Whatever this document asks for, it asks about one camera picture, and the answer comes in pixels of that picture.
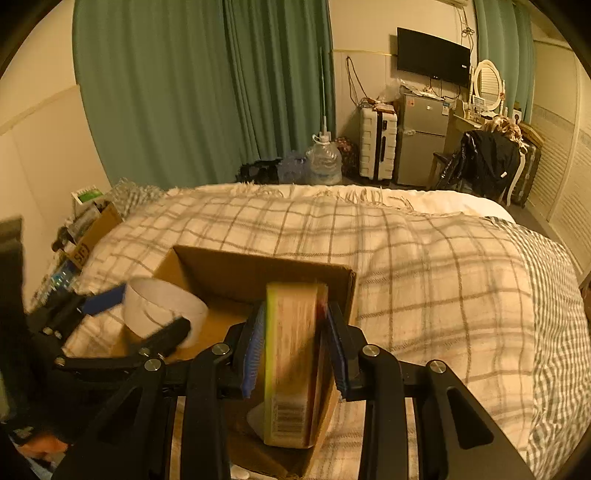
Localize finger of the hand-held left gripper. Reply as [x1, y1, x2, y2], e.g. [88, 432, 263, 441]
[54, 318, 193, 385]
[28, 283, 129, 344]

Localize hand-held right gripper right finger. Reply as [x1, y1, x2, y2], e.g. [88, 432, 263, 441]
[324, 304, 532, 480]

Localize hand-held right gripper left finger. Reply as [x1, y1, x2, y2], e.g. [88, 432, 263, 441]
[55, 302, 269, 480]

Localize white tape roll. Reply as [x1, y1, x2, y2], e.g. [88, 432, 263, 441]
[122, 277, 209, 350]

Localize yellow carton packet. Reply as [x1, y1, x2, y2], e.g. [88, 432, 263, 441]
[264, 282, 330, 449]

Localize person's left hand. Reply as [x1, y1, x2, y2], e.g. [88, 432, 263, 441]
[16, 427, 75, 460]

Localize blue label water bottles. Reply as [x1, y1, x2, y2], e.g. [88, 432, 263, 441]
[36, 261, 78, 303]

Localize brown cardboard box with print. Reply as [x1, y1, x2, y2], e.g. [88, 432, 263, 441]
[59, 202, 124, 278]

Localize white and green box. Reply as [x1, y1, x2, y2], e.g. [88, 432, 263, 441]
[71, 184, 112, 219]

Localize black bag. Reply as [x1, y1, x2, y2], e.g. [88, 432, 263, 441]
[235, 158, 283, 184]

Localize pack of plastic bottles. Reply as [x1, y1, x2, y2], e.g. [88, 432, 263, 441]
[278, 154, 310, 185]

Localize large clear water jug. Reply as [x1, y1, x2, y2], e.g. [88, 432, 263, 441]
[307, 131, 344, 186]

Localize dark patterned bag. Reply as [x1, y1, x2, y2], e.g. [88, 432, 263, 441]
[334, 137, 360, 179]

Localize bed with grey checked sheet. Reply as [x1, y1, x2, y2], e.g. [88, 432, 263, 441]
[107, 178, 586, 480]

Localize wide green curtain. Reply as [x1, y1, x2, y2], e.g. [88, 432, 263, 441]
[72, 0, 336, 189]

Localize white hard suitcase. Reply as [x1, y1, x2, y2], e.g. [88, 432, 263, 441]
[359, 106, 398, 182]

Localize silver small fridge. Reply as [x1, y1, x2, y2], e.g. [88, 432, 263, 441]
[394, 92, 450, 188]

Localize black jacket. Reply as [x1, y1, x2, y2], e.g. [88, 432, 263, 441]
[438, 129, 523, 205]

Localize white chair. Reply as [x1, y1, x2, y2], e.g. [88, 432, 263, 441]
[502, 141, 530, 207]

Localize white dressing table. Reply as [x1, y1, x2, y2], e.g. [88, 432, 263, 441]
[444, 110, 502, 155]

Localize brown suitcase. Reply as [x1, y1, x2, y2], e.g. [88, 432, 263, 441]
[512, 124, 544, 209]

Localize clear plastic bag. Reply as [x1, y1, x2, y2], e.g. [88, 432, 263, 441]
[376, 82, 409, 106]

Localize tan furry garment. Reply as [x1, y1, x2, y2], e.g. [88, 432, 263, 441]
[484, 115, 526, 143]

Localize white louvred wardrobe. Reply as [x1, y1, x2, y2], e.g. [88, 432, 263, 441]
[521, 39, 591, 282]

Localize white oval mirror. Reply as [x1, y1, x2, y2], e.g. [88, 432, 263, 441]
[470, 59, 505, 114]

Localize narrow green curtain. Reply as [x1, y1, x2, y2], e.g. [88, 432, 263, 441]
[473, 0, 537, 110]

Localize black wall cable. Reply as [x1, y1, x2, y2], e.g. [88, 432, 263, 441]
[346, 55, 366, 106]

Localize black wall television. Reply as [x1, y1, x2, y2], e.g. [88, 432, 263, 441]
[396, 27, 472, 86]

